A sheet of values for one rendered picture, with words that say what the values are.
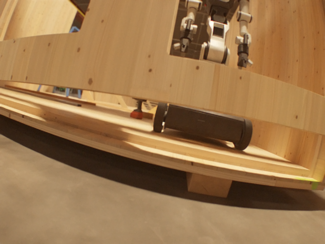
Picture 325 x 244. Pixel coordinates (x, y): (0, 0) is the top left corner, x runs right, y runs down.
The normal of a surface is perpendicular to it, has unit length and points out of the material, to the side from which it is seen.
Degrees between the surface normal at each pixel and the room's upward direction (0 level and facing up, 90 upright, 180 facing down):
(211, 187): 90
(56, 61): 90
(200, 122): 90
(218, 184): 90
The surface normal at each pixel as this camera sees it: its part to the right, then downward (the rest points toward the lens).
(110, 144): -0.09, 0.04
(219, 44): 0.00, -0.36
